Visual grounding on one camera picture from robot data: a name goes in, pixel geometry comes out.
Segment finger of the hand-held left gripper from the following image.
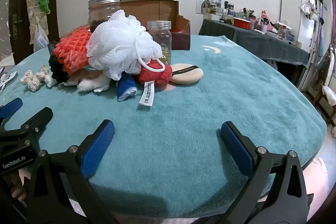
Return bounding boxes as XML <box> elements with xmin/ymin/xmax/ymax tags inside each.
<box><xmin>0</xmin><ymin>107</ymin><xmax>54</xmax><ymax>154</ymax></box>
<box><xmin>0</xmin><ymin>97</ymin><xmax>24</xmax><ymax>125</ymax></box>

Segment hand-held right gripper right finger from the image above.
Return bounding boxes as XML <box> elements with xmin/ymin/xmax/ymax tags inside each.
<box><xmin>221</xmin><ymin>121</ymin><xmax>307</xmax><ymax>224</ymax></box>

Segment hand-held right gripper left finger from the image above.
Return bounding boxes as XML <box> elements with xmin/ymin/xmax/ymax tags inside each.
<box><xmin>26</xmin><ymin>119</ymin><xmax>116</xmax><ymax>224</ymax></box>

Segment cream lace scrunchie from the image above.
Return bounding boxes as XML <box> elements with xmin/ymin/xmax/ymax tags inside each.
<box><xmin>20</xmin><ymin>64</ymin><xmax>50</xmax><ymax>92</ymax></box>

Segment white tissue sheet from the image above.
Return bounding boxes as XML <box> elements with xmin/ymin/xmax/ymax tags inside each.
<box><xmin>59</xmin><ymin>69</ymin><xmax>88</xmax><ymax>86</ymax></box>

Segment black scrunchie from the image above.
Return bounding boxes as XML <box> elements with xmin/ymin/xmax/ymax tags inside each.
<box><xmin>49</xmin><ymin>55</ymin><xmax>69</xmax><ymax>84</ymax></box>

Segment white fluffy hair clip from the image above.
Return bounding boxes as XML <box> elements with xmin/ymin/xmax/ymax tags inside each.
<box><xmin>77</xmin><ymin>74</ymin><xmax>110</xmax><ymax>93</ymax></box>

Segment blue towel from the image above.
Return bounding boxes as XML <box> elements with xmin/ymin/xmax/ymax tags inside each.
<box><xmin>117</xmin><ymin>74</ymin><xmax>137</xmax><ymax>102</ymax></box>

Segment coral foam mesh sleeve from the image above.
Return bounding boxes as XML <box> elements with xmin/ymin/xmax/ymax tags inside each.
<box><xmin>54</xmin><ymin>28</ymin><xmax>92</xmax><ymax>75</ymax></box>

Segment beige powder puff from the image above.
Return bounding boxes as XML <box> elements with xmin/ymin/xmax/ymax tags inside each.
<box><xmin>171</xmin><ymin>63</ymin><xmax>204</xmax><ymax>85</ymax></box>

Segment red fuzzy pouch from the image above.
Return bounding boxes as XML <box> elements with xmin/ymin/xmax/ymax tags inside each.
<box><xmin>137</xmin><ymin>59</ymin><xmax>172</xmax><ymax>107</ymax></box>

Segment white mesh bath pouf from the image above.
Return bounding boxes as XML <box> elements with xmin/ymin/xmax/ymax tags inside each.
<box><xmin>87</xmin><ymin>10</ymin><xmax>166</xmax><ymax>81</ymax></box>

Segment cardboard box red lining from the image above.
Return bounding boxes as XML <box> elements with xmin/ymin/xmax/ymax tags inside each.
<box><xmin>119</xmin><ymin>0</ymin><xmax>191</xmax><ymax>51</ymax></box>

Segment white portable device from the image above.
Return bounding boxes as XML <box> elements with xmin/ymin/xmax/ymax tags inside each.
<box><xmin>0</xmin><ymin>70</ymin><xmax>18</xmax><ymax>94</ymax></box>

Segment dark wooden door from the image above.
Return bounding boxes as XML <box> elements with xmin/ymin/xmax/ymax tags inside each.
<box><xmin>10</xmin><ymin>0</ymin><xmax>61</xmax><ymax>67</ymax></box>

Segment clear plastic bag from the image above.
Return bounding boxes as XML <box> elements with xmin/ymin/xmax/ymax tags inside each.
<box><xmin>34</xmin><ymin>23</ymin><xmax>49</xmax><ymax>52</ymax></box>

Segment person's pink clothing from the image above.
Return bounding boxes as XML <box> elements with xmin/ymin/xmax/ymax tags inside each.
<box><xmin>302</xmin><ymin>157</ymin><xmax>329</xmax><ymax>203</ymax></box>

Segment hanging fabric organizer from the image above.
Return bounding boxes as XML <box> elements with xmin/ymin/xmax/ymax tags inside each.
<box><xmin>24</xmin><ymin>0</ymin><xmax>49</xmax><ymax>33</ymax></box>

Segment white bag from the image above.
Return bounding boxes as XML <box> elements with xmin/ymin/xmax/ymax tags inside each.
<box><xmin>322</xmin><ymin>85</ymin><xmax>336</xmax><ymax>106</ymax></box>

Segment side table dark cloth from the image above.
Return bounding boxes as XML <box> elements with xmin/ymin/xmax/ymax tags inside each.
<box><xmin>198</xmin><ymin>19</ymin><xmax>310</xmax><ymax>66</ymax></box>

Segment green plush toy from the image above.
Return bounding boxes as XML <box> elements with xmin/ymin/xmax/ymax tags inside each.
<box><xmin>39</xmin><ymin>0</ymin><xmax>51</xmax><ymax>14</ymax></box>

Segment large glass jar metal lid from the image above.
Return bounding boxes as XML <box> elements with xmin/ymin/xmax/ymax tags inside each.
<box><xmin>88</xmin><ymin>0</ymin><xmax>121</xmax><ymax>33</ymax></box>

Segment red basin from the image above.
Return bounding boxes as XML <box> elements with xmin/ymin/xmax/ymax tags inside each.
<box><xmin>233</xmin><ymin>17</ymin><xmax>250</xmax><ymax>30</ymax></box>

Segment small jar gold clips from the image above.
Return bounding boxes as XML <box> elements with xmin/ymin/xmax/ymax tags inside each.
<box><xmin>147</xmin><ymin>20</ymin><xmax>172</xmax><ymax>65</ymax></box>

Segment group of cosmetic bottles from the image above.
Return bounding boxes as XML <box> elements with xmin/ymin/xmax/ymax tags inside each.
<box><xmin>201</xmin><ymin>0</ymin><xmax>302</xmax><ymax>44</ymax></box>

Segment white refrigerator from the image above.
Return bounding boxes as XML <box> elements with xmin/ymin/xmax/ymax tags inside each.
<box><xmin>280</xmin><ymin>0</ymin><xmax>324</xmax><ymax>56</ymax></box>

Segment metal door handle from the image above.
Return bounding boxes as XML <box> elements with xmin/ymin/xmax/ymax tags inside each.
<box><xmin>12</xmin><ymin>14</ymin><xmax>19</xmax><ymax>39</ymax></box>

